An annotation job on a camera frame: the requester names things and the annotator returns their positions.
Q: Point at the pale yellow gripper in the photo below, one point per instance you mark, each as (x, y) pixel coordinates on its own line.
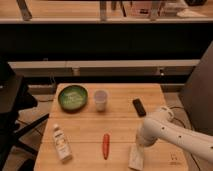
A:
(139, 147)

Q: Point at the white sponge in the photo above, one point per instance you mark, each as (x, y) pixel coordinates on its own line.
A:
(136, 158)

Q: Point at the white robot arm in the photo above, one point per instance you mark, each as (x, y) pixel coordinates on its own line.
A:
(158, 125)

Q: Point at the green ceramic bowl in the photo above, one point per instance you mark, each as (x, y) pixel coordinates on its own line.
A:
(73, 98)

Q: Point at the red chili pepper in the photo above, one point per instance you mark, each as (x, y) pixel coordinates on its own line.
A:
(106, 146)

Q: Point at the black remote control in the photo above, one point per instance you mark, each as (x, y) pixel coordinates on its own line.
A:
(139, 107)

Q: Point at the translucent plastic cup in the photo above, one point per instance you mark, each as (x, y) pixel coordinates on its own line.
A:
(100, 98)

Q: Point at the grey panel right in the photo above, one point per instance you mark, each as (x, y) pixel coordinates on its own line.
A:
(197, 94)

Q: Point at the black chair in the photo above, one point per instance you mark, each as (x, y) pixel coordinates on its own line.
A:
(14, 96)

